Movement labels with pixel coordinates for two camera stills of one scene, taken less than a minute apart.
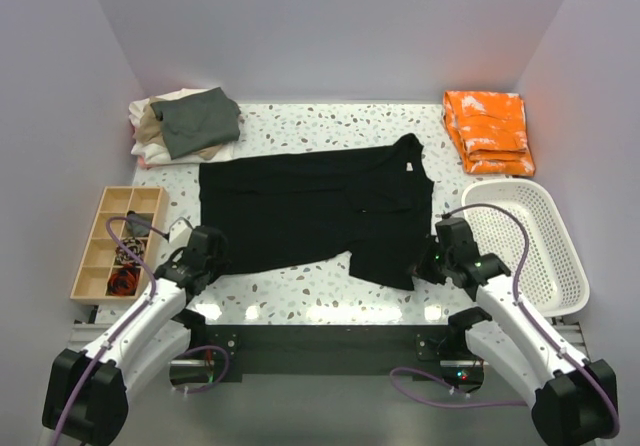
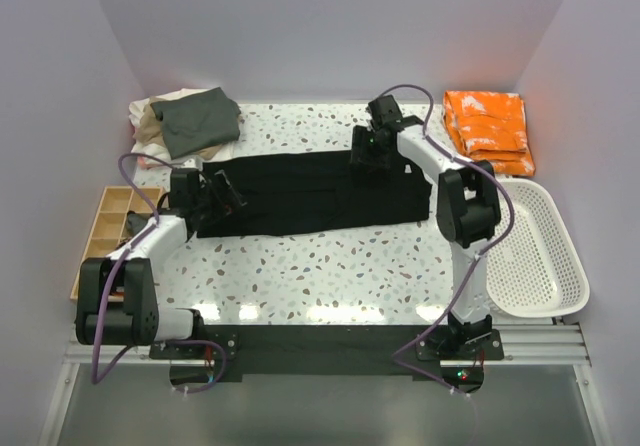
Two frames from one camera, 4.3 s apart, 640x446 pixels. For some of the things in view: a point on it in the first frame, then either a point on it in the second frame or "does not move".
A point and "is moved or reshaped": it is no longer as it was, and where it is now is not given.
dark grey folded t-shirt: [198, 122] does not move
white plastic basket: [551, 279] does not move
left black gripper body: [215, 267] to [206, 203]
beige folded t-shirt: [150, 129] does not move
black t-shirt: [373, 204] is moved or reshaped
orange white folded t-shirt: [489, 131] does not move
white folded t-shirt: [158, 154] does not move
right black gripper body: [434, 263] to [379, 155]
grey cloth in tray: [134, 229] does not move
